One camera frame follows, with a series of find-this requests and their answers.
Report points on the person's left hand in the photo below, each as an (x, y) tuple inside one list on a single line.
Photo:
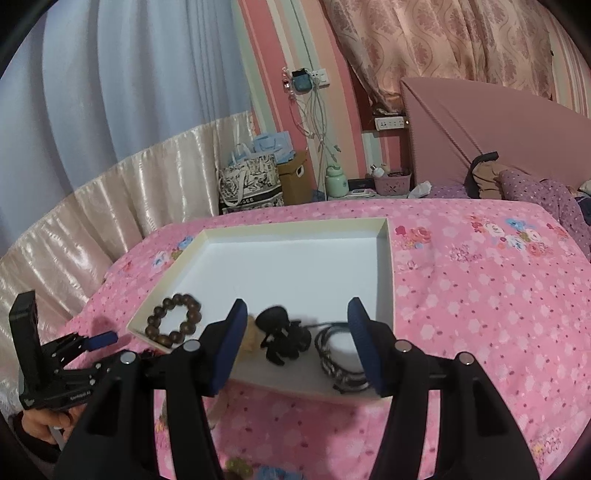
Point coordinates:
[(41, 424)]

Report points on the purple dotted quilt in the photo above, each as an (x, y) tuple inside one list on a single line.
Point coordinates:
[(545, 194)]

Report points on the blue and cream satin curtain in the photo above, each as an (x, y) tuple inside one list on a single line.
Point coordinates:
[(138, 69)]

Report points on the olive bead ornament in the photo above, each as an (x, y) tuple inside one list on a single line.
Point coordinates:
[(238, 465)]

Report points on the pink floral blanket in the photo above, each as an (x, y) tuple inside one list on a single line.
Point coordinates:
[(461, 314)]

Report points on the light blue gift bag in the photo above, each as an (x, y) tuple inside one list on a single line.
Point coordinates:
[(272, 143)]

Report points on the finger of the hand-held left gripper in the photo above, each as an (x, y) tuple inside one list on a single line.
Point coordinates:
[(101, 340), (85, 374)]

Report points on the pink padded headboard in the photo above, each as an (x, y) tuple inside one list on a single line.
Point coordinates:
[(443, 134)]

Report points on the green water bottle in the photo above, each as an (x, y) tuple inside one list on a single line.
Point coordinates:
[(336, 184)]

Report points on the pink patterned curtain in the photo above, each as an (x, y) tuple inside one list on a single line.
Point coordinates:
[(438, 41)]

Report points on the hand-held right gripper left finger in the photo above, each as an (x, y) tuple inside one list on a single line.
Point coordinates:
[(231, 344)]

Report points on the white wall socket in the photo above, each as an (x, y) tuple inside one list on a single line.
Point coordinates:
[(321, 77)]

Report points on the black and white printed tote bag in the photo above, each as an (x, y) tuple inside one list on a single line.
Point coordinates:
[(251, 184)]

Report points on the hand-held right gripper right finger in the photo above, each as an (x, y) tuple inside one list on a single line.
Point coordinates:
[(364, 346)]

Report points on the brown cardboard box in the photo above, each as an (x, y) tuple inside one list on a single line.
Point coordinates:
[(293, 180)]

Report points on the pink plastic basket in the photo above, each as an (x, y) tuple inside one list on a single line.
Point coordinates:
[(391, 186)]

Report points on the white shallow tray box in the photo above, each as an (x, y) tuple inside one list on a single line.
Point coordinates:
[(295, 267)]

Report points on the white power strip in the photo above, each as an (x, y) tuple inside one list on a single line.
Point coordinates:
[(390, 123)]

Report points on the blue charger device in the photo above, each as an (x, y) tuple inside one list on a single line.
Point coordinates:
[(301, 83)]

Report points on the white pillow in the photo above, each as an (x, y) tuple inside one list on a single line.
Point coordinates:
[(585, 187)]

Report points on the white tissue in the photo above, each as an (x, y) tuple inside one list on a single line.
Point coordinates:
[(420, 190)]

